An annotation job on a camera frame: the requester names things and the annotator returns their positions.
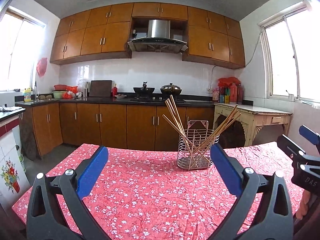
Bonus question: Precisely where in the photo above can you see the lower kitchen cabinets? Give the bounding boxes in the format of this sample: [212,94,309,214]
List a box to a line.
[15,99,216,157]

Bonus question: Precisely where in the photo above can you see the kitchen cabinets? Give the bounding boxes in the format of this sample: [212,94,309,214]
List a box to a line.
[50,2,245,69]
[15,99,216,157]

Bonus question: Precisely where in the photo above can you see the upper kitchen cabinets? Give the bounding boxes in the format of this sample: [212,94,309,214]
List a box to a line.
[50,2,245,69]

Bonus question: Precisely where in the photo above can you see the person's right hand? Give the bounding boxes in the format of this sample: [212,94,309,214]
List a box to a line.
[296,190,311,220]

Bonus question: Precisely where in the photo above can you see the cream wooden side table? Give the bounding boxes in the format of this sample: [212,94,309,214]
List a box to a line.
[219,105,292,148]

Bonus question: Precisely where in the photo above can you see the red thermos bottles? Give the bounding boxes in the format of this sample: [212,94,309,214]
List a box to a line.
[229,83,244,104]

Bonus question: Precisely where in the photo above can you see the green bowl with red items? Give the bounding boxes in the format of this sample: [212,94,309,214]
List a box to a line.
[52,85,78,99]

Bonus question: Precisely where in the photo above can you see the yellow detergent bottle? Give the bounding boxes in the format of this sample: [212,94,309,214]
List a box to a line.
[23,88,32,102]

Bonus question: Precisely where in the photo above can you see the dark cutting board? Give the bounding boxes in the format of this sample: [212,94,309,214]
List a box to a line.
[89,80,112,98]

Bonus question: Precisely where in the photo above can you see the red bottle on counter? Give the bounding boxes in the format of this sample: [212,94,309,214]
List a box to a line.
[112,83,118,98]

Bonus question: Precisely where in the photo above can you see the lidded black pot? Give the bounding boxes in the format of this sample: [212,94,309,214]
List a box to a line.
[160,83,182,96]

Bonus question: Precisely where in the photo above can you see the black wok on stove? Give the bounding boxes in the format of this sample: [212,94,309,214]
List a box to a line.
[133,81,155,98]

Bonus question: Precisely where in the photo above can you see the steel range hood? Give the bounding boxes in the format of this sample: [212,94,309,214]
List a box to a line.
[127,18,188,54]

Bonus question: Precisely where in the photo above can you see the wire utensil holder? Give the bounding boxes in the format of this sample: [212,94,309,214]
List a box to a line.
[176,120,219,171]

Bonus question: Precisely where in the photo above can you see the red plastic bag on wall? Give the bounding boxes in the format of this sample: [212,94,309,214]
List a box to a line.
[36,57,48,77]

